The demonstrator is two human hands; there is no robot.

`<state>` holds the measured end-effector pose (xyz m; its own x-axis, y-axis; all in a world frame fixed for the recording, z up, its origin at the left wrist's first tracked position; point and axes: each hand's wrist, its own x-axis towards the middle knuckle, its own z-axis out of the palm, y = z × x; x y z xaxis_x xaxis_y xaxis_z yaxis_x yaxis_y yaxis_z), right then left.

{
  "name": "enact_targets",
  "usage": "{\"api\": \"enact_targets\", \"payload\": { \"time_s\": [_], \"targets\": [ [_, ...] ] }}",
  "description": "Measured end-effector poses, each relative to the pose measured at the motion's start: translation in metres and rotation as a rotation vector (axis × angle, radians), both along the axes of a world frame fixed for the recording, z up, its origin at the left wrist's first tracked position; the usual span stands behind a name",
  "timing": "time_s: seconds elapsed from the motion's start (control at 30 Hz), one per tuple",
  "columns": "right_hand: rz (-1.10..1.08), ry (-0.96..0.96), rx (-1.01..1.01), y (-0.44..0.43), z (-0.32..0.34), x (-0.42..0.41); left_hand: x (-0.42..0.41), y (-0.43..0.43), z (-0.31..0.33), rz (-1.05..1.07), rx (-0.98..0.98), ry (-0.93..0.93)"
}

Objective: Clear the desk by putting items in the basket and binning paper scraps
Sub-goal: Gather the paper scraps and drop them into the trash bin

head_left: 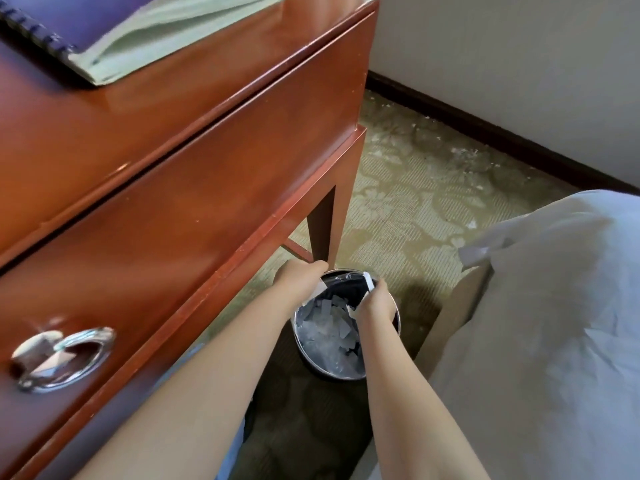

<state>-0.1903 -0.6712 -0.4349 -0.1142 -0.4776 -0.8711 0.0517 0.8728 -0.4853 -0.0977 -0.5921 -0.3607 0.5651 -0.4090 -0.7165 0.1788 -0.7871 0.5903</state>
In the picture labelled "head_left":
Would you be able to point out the clear plastic bin liner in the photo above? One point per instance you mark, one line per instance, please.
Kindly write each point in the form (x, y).
(320, 354)

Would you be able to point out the white bed sheet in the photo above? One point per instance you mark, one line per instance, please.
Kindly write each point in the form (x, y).
(550, 344)

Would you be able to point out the person's right hand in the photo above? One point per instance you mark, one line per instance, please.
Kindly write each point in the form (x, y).
(375, 302)

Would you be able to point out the person's left forearm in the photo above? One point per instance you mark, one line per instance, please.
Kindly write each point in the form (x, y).
(190, 389)

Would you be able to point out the brown wooden desk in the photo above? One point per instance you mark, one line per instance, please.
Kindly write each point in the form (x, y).
(150, 169)

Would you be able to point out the person's blue jeans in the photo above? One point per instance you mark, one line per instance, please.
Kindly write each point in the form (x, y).
(235, 444)

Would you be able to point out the person's right forearm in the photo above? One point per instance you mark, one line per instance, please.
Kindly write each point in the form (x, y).
(420, 399)

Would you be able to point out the small round trash bin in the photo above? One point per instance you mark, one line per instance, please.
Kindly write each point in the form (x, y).
(340, 377)

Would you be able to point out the person's left hand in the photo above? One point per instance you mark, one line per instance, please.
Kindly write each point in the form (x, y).
(297, 282)

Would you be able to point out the white paper scraps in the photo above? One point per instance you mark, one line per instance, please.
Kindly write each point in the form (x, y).
(330, 334)

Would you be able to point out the purple spiral notebook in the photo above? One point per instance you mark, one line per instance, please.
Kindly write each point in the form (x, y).
(125, 29)

